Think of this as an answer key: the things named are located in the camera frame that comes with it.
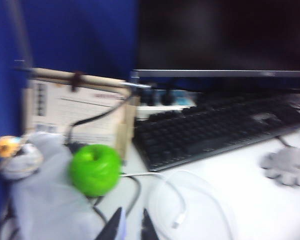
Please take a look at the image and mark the grey fabric cloth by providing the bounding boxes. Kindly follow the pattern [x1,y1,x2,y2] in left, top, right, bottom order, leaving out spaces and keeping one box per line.
[11,131,121,240]

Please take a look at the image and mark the black desk cable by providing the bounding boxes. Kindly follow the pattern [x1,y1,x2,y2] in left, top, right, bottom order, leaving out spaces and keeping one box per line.
[91,174,143,227]

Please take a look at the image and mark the green apple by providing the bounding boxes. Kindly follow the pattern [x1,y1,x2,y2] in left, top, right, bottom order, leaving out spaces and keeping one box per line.
[68,144,123,198]

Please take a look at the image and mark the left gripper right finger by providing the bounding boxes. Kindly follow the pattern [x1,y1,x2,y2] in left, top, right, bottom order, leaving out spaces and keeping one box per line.
[140,208,161,240]

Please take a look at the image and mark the black cable with ferrite bead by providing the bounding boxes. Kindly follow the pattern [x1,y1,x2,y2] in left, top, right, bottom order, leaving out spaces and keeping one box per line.
[64,93,135,148]

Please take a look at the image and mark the white grey plush octopus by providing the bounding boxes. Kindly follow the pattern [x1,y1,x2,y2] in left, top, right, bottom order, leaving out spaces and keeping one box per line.
[260,147,300,188]

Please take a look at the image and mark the white charging cable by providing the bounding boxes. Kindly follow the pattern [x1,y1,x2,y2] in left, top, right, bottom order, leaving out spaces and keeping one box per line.
[119,169,235,240]

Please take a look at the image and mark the black power adapter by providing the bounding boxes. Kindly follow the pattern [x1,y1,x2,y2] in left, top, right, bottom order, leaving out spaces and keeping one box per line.
[139,88,157,106]

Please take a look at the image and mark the round grey orange toy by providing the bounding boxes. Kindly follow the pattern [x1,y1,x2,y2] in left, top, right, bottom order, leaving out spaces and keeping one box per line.
[0,135,45,180]

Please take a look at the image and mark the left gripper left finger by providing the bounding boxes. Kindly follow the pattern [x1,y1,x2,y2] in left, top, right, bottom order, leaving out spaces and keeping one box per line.
[94,206,123,240]

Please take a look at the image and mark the beige desk calendar stand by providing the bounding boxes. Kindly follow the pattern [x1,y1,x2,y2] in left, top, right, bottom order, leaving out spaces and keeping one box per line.
[21,66,141,167]

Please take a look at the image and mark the white power strip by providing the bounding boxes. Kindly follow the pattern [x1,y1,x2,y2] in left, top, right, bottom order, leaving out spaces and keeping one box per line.
[136,88,199,113]

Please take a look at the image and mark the black mechanical keyboard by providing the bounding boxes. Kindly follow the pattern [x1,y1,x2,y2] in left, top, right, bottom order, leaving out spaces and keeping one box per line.
[132,94,300,173]

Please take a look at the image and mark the black computer monitor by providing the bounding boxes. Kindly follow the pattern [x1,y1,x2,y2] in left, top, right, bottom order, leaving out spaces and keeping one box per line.
[129,0,300,92]

